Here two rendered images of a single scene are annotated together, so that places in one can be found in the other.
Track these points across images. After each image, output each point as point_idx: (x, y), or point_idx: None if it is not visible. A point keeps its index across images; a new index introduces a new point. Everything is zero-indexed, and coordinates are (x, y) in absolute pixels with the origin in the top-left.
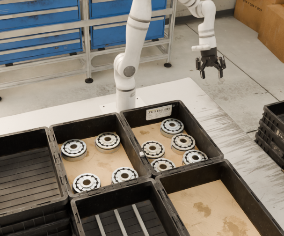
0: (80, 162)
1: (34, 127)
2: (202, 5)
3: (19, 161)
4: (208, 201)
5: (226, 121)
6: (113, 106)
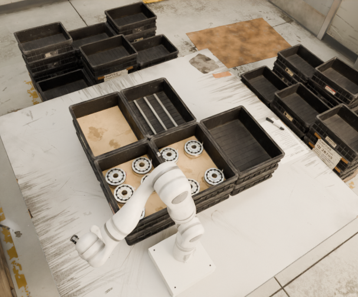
0: (204, 171)
1: (269, 241)
2: (95, 236)
3: (249, 167)
4: (109, 149)
5: (66, 283)
6: (199, 267)
